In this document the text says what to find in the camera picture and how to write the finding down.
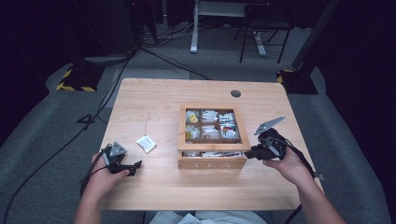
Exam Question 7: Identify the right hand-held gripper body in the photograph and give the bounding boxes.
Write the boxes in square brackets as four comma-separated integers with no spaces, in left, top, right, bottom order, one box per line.
[253,115,290,161]

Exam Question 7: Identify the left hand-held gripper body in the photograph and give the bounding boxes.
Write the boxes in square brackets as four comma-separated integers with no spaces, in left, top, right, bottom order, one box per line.
[100,141,129,175]

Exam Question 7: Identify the white tea bag packet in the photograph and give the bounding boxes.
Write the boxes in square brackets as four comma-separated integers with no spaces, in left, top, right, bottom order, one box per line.
[135,133,158,155]

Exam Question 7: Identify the wooden tea box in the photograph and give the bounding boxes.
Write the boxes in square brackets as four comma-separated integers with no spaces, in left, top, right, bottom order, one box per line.
[177,105,252,171]

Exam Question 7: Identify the person's left hand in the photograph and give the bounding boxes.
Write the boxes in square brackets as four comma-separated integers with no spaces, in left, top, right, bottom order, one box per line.
[82,151,131,201]

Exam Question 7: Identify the person's right hand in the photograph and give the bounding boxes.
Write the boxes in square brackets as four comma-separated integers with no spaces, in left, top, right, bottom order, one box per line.
[262,147,316,187]

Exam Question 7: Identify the assorted tea bag packets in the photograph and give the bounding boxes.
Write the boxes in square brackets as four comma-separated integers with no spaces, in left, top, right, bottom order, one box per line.
[183,109,244,158]

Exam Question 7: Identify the dark slanted stand with base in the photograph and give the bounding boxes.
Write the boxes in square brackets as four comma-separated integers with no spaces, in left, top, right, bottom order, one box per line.
[276,0,343,96]

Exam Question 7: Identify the person's light clothing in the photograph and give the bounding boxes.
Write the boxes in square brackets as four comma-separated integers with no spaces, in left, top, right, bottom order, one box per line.
[148,210,273,224]

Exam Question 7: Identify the stand base with striped tape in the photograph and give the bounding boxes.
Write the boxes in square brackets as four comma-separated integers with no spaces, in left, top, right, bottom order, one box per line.
[55,63,106,93]

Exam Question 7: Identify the black metal chair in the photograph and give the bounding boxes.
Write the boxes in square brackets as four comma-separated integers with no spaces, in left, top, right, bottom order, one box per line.
[233,2,295,64]

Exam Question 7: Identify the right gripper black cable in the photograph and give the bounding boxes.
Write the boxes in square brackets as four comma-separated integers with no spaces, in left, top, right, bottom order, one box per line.
[268,136,317,224]

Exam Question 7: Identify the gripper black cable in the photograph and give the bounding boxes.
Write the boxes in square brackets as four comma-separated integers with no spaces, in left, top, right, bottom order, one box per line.
[268,136,317,224]
[79,147,110,198]

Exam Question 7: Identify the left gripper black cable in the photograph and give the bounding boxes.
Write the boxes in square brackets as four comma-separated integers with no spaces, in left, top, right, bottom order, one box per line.
[79,147,110,198]

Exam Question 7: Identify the long black floor cable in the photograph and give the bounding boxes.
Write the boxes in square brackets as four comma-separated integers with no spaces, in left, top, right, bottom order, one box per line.
[0,57,134,224]

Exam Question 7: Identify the white desk frame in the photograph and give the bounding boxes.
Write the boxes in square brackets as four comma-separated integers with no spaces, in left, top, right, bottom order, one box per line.
[190,0,269,58]

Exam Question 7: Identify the bundle of floor cables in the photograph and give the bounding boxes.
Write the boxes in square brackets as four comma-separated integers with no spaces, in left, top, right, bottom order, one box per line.
[139,21,202,49]

